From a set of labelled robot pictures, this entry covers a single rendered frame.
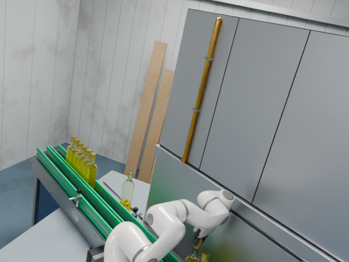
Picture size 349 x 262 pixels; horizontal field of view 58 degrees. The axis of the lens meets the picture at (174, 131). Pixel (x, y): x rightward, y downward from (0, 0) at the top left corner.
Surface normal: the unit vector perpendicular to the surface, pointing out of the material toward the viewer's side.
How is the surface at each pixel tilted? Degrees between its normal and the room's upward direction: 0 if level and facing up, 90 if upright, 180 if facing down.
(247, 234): 90
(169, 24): 90
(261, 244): 90
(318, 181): 90
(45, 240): 0
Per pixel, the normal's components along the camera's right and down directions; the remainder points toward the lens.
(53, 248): 0.21, -0.92
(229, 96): -0.72, 0.07
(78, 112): -0.33, 0.25
